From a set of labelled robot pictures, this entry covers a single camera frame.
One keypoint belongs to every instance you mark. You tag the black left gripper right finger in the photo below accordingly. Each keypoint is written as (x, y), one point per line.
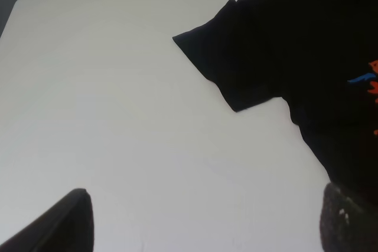
(347, 222)

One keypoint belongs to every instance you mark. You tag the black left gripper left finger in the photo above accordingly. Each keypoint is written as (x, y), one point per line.
(67, 226)

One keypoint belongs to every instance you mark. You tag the black printed t-shirt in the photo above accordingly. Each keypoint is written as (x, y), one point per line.
(320, 56)

